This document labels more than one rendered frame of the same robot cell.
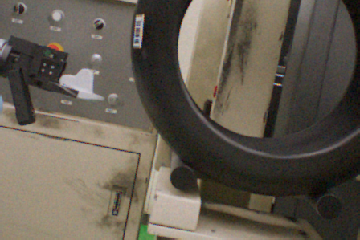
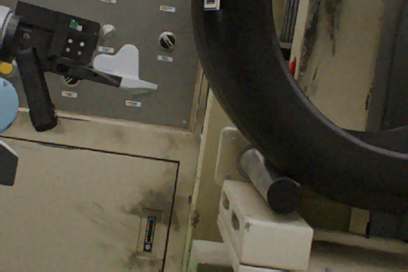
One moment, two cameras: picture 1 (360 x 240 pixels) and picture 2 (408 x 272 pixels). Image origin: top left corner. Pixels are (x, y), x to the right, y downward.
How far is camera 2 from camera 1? 0.19 m
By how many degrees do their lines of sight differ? 3
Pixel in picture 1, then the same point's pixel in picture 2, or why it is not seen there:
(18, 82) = (33, 68)
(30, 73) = (50, 55)
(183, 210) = (289, 243)
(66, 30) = not seen: outside the picture
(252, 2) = not seen: outside the picture
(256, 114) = (355, 98)
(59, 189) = (66, 217)
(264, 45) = (362, 0)
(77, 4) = not seen: outside the picture
